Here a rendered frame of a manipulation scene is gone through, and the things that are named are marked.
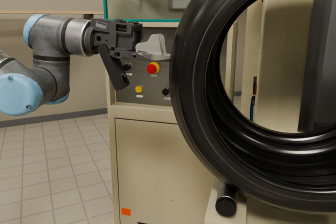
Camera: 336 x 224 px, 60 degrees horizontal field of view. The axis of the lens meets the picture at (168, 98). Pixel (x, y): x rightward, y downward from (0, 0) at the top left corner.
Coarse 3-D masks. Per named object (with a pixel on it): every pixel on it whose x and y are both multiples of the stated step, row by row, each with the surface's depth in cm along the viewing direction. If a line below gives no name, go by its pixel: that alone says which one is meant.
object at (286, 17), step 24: (264, 0) 83; (288, 0) 81; (312, 0) 80; (264, 24) 84; (288, 24) 82; (264, 48) 86; (288, 48) 84; (264, 72) 88; (288, 72) 86; (264, 96) 89; (288, 96) 87; (264, 120) 91; (288, 120) 89
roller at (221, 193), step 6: (222, 186) 65; (222, 192) 63; (228, 192) 63; (234, 192) 64; (216, 198) 63; (222, 198) 61; (228, 198) 61; (234, 198) 62; (216, 204) 62; (222, 204) 61; (228, 204) 61; (234, 204) 61; (216, 210) 62; (222, 210) 61; (228, 210) 61; (234, 210) 61
